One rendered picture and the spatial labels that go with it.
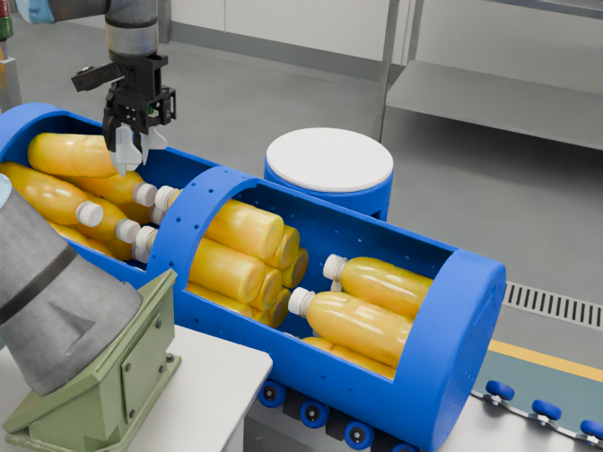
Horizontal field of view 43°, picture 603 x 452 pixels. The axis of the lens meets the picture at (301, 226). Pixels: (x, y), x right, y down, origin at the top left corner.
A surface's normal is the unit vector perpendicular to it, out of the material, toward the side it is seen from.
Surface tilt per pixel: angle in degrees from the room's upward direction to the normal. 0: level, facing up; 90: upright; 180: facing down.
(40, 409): 90
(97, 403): 90
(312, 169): 0
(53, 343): 57
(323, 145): 0
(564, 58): 90
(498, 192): 0
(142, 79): 90
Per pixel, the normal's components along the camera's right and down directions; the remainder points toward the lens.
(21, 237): 0.65, -0.33
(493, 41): -0.35, 0.51
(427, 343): -0.34, -0.20
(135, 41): 0.28, 0.55
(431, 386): -0.45, 0.14
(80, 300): 0.36, -0.45
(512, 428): 0.06, -0.83
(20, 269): 0.39, -0.04
